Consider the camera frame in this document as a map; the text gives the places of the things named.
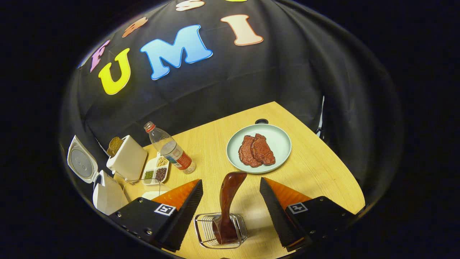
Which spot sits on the clear plastic water bottle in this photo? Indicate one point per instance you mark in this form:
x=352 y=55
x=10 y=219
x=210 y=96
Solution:
x=172 y=151

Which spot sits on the white rice cooker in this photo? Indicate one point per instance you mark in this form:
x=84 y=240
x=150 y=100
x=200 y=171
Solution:
x=107 y=196

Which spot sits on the brown bread slice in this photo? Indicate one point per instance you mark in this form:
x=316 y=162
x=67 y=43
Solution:
x=115 y=144

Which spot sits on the white divided bean dish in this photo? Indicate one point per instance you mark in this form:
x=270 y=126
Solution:
x=152 y=172

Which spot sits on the white toaster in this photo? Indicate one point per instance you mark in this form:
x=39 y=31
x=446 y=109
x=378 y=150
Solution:
x=129 y=160

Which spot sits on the pale green plate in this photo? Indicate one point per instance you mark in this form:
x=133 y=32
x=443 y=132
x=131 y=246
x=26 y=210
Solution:
x=280 y=144

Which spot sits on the black backdrop cloth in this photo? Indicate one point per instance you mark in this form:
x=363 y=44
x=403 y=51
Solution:
x=251 y=79

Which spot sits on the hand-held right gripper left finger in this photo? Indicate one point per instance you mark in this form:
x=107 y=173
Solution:
x=185 y=216

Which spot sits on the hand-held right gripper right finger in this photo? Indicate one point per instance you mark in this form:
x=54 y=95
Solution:
x=276 y=216

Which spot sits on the red raw steak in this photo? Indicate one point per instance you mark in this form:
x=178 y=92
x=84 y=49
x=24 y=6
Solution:
x=264 y=151
x=246 y=153

